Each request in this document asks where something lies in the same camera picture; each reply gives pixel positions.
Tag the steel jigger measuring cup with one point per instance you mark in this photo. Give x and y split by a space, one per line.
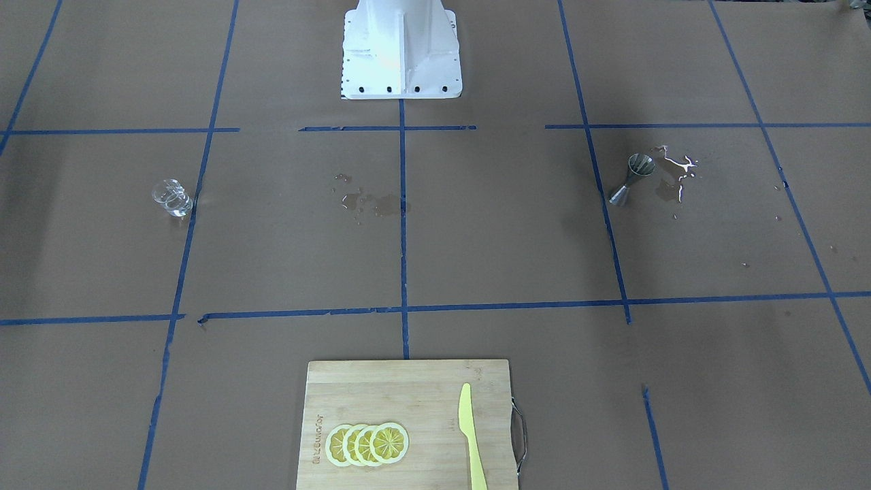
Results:
639 166

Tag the clear glass shaker cup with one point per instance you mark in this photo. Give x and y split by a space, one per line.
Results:
173 198

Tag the bamboo cutting board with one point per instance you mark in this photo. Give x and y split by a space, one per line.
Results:
423 397

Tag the lemon slice top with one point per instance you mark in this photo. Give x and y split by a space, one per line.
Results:
389 443

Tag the yellow plastic knife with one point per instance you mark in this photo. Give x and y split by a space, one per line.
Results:
468 429

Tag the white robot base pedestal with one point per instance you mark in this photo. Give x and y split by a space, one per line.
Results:
400 50

